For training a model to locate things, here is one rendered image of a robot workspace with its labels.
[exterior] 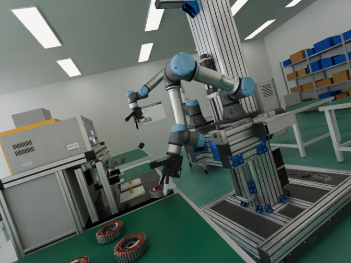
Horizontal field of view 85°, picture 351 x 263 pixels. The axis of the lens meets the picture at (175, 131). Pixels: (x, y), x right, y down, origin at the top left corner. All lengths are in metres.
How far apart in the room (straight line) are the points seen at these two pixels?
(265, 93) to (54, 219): 1.62
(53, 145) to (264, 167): 1.49
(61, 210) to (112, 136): 5.54
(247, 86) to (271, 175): 0.87
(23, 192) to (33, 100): 6.06
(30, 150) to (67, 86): 5.77
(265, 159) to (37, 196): 1.53
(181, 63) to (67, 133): 0.72
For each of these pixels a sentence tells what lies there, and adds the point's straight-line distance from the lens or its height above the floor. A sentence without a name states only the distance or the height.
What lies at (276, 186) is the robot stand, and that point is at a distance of 1.85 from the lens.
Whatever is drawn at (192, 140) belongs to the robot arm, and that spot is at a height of 1.01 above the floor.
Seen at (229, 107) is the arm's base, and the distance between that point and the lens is 1.32.
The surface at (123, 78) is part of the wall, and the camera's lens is 6.84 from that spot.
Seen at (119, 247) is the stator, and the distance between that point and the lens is 0.77.
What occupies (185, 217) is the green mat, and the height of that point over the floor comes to 0.75.
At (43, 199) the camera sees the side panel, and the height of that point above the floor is 0.97.
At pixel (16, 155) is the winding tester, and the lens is 1.27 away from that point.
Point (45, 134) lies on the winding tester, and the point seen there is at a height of 1.26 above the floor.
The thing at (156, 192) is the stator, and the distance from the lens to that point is 0.96.
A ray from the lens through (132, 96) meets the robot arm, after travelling 1.77.
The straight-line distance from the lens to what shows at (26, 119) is 5.38.
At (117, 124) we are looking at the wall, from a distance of 6.57.
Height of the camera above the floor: 1.14
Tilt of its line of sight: 3 degrees down
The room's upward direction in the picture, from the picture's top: 17 degrees counter-clockwise
